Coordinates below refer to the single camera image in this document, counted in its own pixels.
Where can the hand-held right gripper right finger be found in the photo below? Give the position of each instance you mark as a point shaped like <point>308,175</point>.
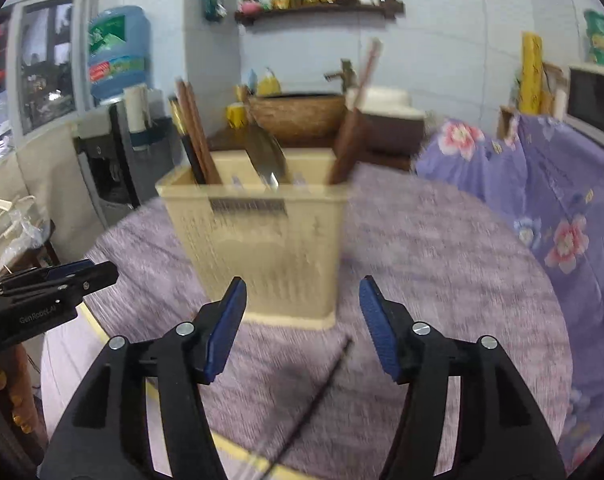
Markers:
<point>379,330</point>

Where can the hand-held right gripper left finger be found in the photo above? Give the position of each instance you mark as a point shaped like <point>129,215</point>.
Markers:
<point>227,330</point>

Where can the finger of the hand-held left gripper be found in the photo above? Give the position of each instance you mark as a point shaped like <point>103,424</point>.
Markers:
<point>67,269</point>
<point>94,277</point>

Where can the cream perforated utensil holder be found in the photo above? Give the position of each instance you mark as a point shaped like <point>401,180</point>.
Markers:
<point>257,260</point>

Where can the black chopstick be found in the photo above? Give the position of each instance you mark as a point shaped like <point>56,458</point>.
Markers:
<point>189,155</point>
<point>322,385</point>

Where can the brown wooden chopstick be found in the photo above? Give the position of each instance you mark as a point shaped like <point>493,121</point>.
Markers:
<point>362,85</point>
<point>344,150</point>
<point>194,125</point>
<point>204,140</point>

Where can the metal spoon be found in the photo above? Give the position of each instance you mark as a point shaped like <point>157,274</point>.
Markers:
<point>267,155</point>

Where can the clear plastic bag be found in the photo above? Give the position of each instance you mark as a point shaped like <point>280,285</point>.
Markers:
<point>24,232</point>

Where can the round table with purple cloth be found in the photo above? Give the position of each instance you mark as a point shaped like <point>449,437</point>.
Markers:
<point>432,285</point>

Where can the beige cloth cover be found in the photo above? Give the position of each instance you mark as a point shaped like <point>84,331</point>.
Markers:
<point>52,185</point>

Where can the grey water dispenser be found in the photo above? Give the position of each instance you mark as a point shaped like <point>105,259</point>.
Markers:
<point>102,175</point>

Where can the teal cup holder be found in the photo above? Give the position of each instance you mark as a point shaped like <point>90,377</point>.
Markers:
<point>144,140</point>

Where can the white paper cup stack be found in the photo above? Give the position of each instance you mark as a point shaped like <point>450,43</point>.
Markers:
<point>136,107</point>

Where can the sliding aluminium window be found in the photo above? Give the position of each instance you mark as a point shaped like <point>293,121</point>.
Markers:
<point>47,60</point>

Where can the yellow mug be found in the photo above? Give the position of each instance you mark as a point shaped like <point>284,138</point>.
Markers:
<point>236,116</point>

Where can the blue water jug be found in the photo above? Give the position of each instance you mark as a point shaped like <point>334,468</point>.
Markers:
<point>117,55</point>

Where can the purple floral cloth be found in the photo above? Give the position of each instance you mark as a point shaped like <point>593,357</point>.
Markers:
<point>557,200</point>

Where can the woven pattern basin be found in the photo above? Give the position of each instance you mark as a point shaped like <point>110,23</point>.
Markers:
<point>302,120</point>

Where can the small wooden box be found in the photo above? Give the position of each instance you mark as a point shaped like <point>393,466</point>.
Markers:
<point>507,122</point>

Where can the yellow soap pump bottle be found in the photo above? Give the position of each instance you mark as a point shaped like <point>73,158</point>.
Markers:
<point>269,85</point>

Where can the bamboo style faucet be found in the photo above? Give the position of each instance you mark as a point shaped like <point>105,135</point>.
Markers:
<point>346,75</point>

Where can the yellow wrap roll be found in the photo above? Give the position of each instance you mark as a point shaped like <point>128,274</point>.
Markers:
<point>531,75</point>

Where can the wooden framed box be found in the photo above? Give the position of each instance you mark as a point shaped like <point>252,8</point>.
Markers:
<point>554,90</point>

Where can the green hanging packet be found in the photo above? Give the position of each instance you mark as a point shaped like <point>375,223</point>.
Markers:
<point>213,1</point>

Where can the pink bowl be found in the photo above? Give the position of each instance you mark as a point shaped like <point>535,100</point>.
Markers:
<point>248,6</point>

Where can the white microwave oven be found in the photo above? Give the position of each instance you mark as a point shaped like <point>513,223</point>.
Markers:
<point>597,105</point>

